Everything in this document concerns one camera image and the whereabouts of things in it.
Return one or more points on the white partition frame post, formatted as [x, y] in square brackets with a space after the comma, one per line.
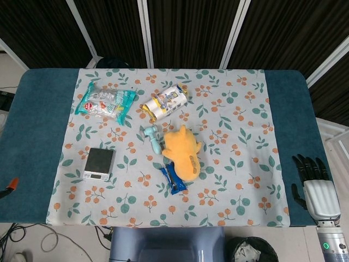
[234, 32]
[13, 54]
[145, 32]
[84, 32]
[327, 62]

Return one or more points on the dark teal table cover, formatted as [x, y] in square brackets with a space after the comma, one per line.
[35, 122]

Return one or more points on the black trash bin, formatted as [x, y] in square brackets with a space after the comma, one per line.
[252, 249]

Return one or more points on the orange tipped clamp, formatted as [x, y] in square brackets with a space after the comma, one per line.
[12, 184]

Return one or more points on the floral print tablecloth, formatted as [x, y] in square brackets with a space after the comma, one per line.
[231, 122]

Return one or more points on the blue packaged snack bar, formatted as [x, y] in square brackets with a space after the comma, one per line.
[167, 173]

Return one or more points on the teal clear snack bag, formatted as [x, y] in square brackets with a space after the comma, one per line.
[109, 101]

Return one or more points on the orange plush toy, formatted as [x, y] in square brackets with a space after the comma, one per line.
[182, 152]

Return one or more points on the black chair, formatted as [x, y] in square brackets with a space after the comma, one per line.
[111, 62]

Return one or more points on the light blue toy hammer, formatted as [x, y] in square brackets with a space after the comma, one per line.
[155, 143]

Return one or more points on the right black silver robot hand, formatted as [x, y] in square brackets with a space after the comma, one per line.
[321, 196]

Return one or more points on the small digital scale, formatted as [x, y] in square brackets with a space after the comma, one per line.
[98, 161]

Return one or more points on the yellow white snack pack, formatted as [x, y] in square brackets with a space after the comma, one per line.
[166, 102]

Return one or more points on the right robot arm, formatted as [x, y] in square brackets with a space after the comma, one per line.
[334, 240]

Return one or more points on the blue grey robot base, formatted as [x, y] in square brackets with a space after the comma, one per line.
[166, 245]

